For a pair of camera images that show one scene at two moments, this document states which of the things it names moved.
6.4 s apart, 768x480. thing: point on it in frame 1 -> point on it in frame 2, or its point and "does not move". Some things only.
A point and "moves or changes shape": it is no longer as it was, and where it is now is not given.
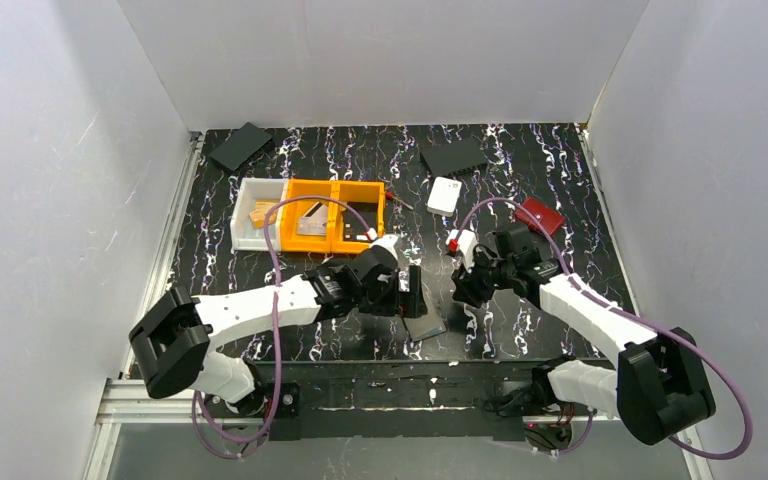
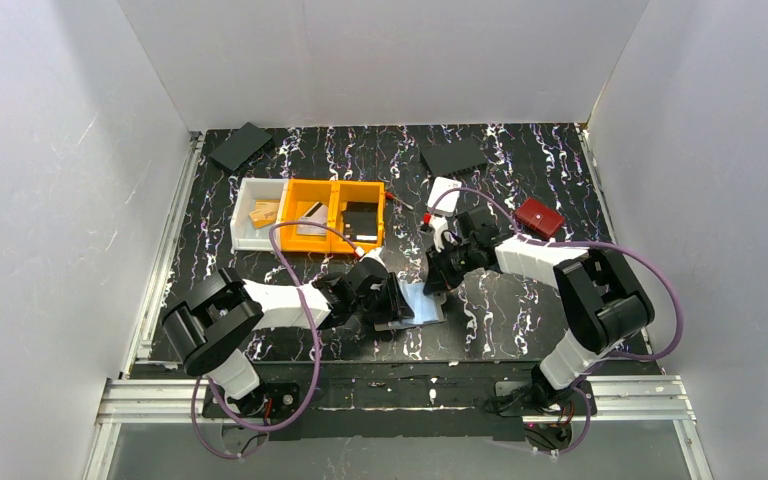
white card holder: x=444 y=195 does not move
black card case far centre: x=453 y=157 does not move
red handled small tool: x=391 y=196 does not move
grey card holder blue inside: x=427 y=326 moves or changes shape
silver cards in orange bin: x=314 y=221 does not move
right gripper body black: x=466 y=285 -> x=437 y=273
